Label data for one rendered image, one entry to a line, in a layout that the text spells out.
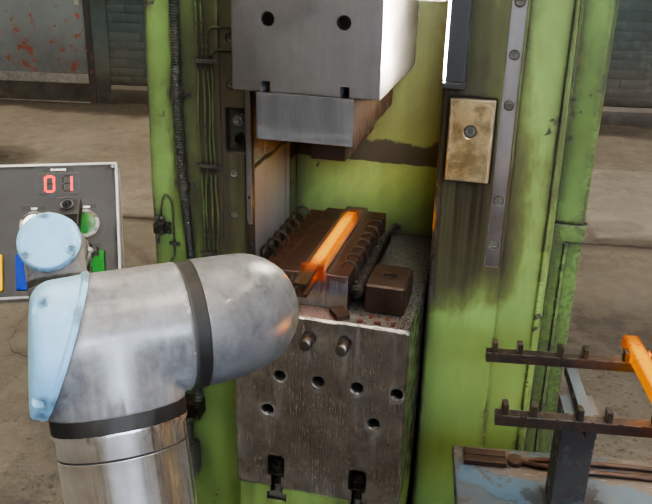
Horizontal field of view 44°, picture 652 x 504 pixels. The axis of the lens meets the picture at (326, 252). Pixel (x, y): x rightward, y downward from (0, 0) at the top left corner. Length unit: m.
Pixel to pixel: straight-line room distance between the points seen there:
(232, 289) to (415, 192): 1.44
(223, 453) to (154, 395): 1.53
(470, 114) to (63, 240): 0.84
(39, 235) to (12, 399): 2.06
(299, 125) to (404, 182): 0.56
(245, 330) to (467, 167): 1.06
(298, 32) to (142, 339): 1.00
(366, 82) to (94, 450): 1.04
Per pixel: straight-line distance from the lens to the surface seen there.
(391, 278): 1.73
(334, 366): 1.73
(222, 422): 2.16
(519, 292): 1.82
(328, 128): 1.61
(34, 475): 2.88
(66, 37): 8.25
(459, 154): 1.70
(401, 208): 2.13
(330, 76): 1.58
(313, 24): 1.58
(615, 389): 3.42
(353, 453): 1.84
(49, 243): 1.26
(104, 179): 1.77
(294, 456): 1.88
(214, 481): 2.28
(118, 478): 0.70
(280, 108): 1.63
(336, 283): 1.71
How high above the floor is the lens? 1.68
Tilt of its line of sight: 22 degrees down
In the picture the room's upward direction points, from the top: 1 degrees clockwise
